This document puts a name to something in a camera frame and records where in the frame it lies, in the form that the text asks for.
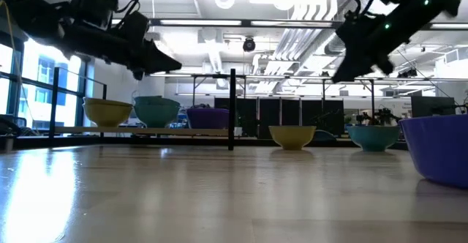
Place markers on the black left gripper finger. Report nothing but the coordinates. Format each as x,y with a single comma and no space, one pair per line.
155,55
146,66

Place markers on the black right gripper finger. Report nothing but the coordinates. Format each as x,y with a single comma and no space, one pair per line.
362,66
351,61

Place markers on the yellow patterned mini bowl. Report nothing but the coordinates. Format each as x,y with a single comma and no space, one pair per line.
291,137
108,116
95,101

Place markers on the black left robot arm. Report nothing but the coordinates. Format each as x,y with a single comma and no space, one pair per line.
36,16

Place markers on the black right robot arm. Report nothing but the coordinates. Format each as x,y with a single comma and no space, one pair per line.
420,5

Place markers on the background black robot arm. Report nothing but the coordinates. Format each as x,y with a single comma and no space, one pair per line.
384,113

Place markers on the black track spotlight pair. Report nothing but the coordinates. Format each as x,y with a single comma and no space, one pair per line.
407,74

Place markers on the long white light strip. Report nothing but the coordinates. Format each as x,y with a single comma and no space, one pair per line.
201,22
289,23

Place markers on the dark computer monitor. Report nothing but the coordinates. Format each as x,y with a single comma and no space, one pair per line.
433,105

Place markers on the black partition panels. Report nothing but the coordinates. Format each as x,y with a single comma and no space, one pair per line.
270,111

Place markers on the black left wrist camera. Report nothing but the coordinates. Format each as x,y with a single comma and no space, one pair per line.
137,75

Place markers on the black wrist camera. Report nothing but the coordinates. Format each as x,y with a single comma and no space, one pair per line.
384,68
137,75

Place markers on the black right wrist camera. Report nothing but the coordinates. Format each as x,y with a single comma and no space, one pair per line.
384,68

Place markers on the black aluminium table frame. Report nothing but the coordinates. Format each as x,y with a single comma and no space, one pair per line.
183,142

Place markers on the black vertical frame post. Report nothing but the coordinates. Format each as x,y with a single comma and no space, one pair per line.
232,107

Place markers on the black ceiling camera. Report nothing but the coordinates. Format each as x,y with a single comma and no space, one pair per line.
249,45

